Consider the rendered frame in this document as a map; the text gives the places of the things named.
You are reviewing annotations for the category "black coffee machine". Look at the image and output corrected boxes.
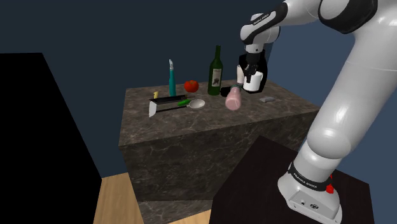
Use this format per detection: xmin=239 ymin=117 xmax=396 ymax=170
xmin=238 ymin=52 xmax=268 ymax=94

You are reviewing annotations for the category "white mug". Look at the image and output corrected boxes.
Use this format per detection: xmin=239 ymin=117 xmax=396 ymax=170
xmin=242 ymin=71 xmax=264 ymax=92

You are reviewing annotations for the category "green wine bottle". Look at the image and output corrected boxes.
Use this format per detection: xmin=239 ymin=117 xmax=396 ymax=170
xmin=207 ymin=45 xmax=224 ymax=97

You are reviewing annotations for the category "pink bottle with teal collar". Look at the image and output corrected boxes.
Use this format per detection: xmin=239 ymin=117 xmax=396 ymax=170
xmin=220 ymin=83 xmax=242 ymax=111

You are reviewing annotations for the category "red tomato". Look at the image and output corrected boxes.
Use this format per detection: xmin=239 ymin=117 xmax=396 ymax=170
xmin=183 ymin=80 xmax=200 ymax=94

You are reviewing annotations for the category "teal spray bottle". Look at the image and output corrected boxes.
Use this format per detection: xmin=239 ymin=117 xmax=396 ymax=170
xmin=168 ymin=59 xmax=178 ymax=97

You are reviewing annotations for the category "long black box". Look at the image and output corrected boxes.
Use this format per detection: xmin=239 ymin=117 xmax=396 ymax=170
xmin=149 ymin=94 xmax=188 ymax=105

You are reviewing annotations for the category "dark marble counter block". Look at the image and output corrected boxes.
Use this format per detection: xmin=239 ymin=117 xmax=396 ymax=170
xmin=118 ymin=78 xmax=321 ymax=224

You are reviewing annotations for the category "dark robot stand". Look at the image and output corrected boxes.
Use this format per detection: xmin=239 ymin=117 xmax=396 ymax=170
xmin=211 ymin=135 xmax=372 ymax=224

